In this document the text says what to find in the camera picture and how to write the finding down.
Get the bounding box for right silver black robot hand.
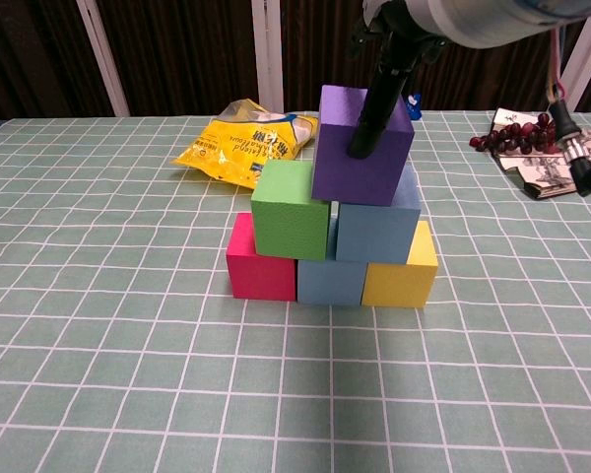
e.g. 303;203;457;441
347;0;447;162

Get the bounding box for purple foam cube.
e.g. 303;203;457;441
310;84;416;207

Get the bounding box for light blue foam cube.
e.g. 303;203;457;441
296;216;368;305
334;165;422;265

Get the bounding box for green foam cube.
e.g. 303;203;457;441
250;160;332;262

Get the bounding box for yellow foam cube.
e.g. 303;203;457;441
361;220;439;309

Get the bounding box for red foam cube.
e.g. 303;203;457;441
225;212;298;303

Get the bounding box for blue cookie packet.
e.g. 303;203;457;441
405;91;424;121

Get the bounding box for dark red grape bunch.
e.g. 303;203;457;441
469;112;558;156

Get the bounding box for yellow snack bag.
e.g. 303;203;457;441
171;98;321;196

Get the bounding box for painted paper folding fan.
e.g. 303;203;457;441
490;107;591;201

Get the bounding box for green checkered tablecloth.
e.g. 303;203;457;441
0;108;591;473

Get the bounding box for white metal frame post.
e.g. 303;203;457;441
546;14;591;112
75;0;131;118
251;0;285;113

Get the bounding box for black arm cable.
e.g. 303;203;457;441
546;27;591;198

